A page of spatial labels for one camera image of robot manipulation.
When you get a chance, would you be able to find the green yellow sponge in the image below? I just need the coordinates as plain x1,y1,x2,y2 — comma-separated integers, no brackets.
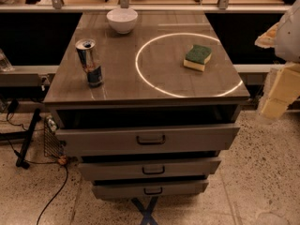
184,44,212,71

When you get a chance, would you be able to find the wire mesh basket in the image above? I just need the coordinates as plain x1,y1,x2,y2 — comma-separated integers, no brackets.
44,115,64,158

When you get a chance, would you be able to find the white bowl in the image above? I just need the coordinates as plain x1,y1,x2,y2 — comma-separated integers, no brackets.
106,8,138,34

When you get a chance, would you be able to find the middle grey drawer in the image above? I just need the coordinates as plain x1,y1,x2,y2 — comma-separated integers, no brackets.
79,157,221,181

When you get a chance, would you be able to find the clear plastic cup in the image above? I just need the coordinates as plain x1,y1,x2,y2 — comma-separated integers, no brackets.
0,49,14,72

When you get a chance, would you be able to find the redbull can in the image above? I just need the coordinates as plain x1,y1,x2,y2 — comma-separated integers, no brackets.
75,38,102,87

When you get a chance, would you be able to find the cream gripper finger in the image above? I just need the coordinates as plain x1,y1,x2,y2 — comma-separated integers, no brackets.
254,23,278,49
260,67,300,120

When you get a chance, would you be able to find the top grey drawer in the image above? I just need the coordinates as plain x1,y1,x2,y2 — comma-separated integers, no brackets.
56,124,239,157

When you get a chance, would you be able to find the black bar stand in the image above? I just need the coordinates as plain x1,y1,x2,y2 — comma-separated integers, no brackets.
16,109,41,169

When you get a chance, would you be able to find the bottom grey drawer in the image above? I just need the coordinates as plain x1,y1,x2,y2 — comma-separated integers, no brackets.
92,179,208,200

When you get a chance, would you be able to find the grey drawer cabinet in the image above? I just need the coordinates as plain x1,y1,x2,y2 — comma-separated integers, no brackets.
45,11,248,186

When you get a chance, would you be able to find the blue tape cross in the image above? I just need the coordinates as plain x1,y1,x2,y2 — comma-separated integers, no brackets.
131,197,158,225

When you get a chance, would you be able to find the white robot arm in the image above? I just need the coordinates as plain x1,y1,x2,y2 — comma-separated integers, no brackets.
255,0,300,123

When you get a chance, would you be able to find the black floor cable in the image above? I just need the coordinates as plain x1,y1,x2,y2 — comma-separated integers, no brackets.
5,111,69,225

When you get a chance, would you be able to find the grey drawer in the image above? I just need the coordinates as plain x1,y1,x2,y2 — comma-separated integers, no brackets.
92,179,208,200
79,157,221,181
56,124,239,157

